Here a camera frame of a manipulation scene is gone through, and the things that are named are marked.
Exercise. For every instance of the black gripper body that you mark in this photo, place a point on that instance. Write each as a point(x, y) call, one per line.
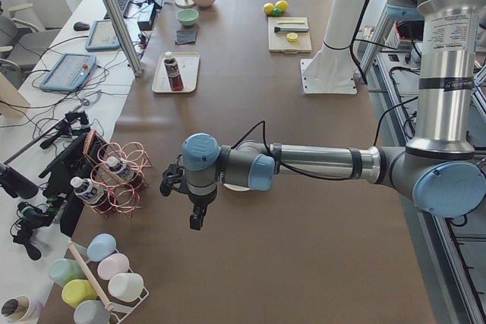
point(198, 201)

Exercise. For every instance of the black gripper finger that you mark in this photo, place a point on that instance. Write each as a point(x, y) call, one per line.
point(195, 222)

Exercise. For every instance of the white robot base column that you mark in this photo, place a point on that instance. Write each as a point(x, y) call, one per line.
point(331, 70)

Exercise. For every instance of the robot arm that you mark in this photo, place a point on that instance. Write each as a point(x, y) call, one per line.
point(434, 169)

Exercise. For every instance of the tea bottle on tray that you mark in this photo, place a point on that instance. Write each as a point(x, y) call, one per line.
point(173, 72)

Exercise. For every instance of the cream rabbit tray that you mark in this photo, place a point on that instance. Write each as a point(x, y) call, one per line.
point(188, 64)

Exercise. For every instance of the white plate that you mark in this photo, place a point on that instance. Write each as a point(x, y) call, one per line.
point(236, 187)

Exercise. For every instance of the tea bottle in rack upper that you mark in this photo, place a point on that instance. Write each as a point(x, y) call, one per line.
point(124, 172)

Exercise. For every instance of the tea bottle in rack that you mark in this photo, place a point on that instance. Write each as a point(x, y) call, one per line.
point(95, 195)
point(124, 172)

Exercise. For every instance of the white cup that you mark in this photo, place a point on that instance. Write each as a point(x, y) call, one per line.
point(126, 286)

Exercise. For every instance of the blue cup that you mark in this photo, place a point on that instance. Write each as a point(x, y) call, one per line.
point(102, 246)

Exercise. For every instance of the tea bottle in rack lower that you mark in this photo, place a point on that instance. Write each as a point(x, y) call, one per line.
point(95, 195)

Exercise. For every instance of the white cup rack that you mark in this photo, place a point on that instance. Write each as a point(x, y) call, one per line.
point(118, 309)

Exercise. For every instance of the grey cup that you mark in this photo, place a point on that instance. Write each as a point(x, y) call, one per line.
point(91, 312)

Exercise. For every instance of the yellow cup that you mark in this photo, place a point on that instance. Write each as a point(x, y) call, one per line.
point(77, 291)

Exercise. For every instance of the green cup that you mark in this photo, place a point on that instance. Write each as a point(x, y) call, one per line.
point(64, 270)

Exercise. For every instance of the grey folded cloth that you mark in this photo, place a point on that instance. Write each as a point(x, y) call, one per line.
point(186, 36)

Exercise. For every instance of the wooden cutting board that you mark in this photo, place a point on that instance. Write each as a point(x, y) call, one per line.
point(277, 41)

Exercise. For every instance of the blue teach pendant near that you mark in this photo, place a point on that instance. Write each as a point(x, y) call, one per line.
point(70, 73)

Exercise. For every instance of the blue teach pendant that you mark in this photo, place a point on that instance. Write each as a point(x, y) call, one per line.
point(70, 73)
point(102, 37)

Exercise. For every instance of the mint green bowl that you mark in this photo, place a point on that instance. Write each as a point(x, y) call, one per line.
point(187, 17)

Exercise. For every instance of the half lemon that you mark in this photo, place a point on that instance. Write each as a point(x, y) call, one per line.
point(291, 37)

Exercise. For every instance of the steel muddler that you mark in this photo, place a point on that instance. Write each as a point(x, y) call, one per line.
point(277, 29)

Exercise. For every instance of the blue teach pendant far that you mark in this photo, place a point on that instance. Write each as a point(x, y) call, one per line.
point(102, 37)

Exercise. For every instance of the yellow plastic knife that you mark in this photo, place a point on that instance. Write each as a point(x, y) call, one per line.
point(291, 22)

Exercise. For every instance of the paper cup with metal lining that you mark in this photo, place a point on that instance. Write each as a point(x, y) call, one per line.
point(21, 309)

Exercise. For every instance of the green lime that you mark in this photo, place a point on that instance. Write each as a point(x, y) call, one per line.
point(276, 12)

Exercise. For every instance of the yellow lemon far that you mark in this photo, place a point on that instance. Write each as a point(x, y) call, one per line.
point(268, 8)

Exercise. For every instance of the yellow lemon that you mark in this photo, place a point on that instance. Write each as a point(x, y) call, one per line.
point(268, 8)
point(282, 5)

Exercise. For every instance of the black computer mouse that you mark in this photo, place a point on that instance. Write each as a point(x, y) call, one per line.
point(81, 26)

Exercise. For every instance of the yellow lemon near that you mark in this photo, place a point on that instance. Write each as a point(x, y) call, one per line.
point(282, 5)

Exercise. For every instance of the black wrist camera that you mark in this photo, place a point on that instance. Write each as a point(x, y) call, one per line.
point(174, 179)

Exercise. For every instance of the copper wire bottle rack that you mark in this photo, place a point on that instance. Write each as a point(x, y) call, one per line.
point(124, 198)

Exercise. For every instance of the aluminium frame post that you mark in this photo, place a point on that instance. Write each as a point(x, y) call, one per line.
point(123, 35)

